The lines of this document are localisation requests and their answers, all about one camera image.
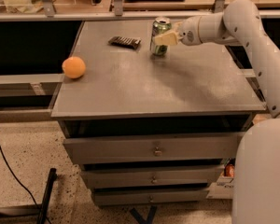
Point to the grey drawer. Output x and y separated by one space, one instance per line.
194 146
149 177
148 196

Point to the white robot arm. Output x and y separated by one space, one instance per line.
256 192

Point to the orange fruit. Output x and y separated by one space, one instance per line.
74 67

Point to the top grey drawer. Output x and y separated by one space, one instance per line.
194 146

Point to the middle grey drawer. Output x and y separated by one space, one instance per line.
149 177

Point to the cardboard box with snacks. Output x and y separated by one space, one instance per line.
223 187

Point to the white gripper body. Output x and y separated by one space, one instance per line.
188 33

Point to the bottom grey drawer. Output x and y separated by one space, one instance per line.
148 196

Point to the black metal stand leg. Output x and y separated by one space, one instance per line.
45 202

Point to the red snack packet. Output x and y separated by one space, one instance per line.
229 170

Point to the grey drawer cabinet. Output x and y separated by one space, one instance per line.
130 92

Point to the green soda can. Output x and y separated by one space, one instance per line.
159 26

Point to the dark rxbar chocolate bar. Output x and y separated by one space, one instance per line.
125 42

